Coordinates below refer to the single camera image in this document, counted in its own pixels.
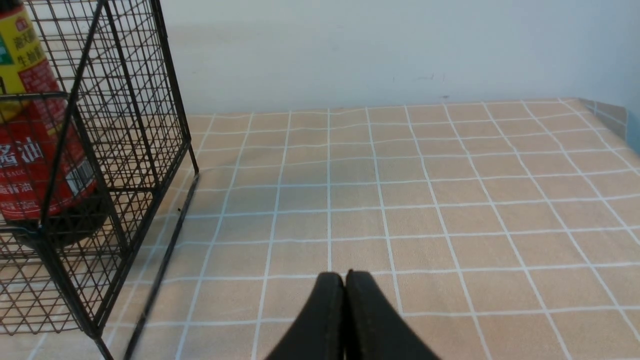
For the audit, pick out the soy sauce bottle red label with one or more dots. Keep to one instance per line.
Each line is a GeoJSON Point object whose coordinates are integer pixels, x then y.
{"type": "Point", "coordinates": [48, 186]}

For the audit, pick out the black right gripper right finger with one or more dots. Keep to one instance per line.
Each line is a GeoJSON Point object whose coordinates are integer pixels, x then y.
{"type": "Point", "coordinates": [374, 330]}

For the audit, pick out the black wire mesh shelf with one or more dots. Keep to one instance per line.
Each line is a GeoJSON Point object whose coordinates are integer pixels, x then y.
{"type": "Point", "coordinates": [93, 132]}

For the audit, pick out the beige checkered tablecloth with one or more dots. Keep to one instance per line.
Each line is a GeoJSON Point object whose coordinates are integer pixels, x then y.
{"type": "Point", "coordinates": [498, 230]}

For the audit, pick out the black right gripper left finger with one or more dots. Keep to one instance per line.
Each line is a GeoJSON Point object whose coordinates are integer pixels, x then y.
{"type": "Point", "coordinates": [316, 333]}

